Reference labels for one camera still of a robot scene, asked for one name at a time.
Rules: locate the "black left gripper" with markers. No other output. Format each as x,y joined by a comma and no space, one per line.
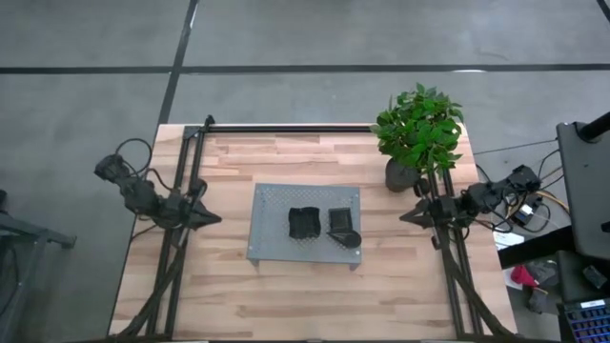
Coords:
190,212

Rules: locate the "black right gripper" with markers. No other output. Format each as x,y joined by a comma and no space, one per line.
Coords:
443,212

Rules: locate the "teardrop black plate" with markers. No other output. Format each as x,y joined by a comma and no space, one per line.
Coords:
347,238

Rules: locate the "small square black plate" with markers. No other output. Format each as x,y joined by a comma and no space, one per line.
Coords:
340,218

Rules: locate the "wavy square black plate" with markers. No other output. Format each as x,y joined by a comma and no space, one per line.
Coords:
305,223

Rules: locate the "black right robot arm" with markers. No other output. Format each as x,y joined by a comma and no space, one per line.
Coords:
486,195

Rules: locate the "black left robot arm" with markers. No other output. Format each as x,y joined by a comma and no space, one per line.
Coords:
143,197

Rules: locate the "dark round plant pot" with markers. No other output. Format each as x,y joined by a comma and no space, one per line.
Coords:
398,178

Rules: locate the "grey perforated metal shelf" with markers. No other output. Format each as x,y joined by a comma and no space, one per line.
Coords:
271,228

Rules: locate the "green leafy plant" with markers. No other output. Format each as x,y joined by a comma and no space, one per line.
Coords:
419,128

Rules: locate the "white paper sheet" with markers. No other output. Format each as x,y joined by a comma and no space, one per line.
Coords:
506,236

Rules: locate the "small electronic box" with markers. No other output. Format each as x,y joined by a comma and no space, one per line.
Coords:
524,213

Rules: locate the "black beam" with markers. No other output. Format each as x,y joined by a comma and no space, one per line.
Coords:
534,248

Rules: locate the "red object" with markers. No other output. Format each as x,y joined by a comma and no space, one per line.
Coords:
522,276

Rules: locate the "grey metal table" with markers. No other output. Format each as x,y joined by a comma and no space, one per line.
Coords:
43,234

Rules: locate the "grey flat panel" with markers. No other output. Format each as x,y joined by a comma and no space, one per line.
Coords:
586,200

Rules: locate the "black bag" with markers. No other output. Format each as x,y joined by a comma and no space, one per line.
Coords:
576,281

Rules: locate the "black pole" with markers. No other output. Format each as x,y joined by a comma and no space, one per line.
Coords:
595,129

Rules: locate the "backlit keyboard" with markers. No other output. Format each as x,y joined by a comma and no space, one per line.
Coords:
588,324

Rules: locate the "black aluminium table frame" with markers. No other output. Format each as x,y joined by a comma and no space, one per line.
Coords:
286,128

